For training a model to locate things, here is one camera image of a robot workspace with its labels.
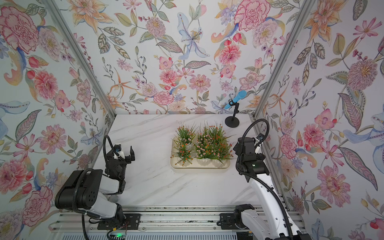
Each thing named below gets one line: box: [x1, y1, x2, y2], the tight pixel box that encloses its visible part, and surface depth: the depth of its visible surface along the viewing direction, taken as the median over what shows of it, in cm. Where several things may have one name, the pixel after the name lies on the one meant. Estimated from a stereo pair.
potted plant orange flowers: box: [170, 140, 197, 167], surface depth 86 cm
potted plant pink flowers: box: [175, 121, 199, 149], surface depth 96 cm
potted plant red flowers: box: [209, 120, 236, 167], surface depth 90 cm
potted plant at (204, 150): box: [193, 121, 215, 166], surface depth 89 cm
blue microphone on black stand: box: [224, 90, 247, 128], surface depth 116 cm
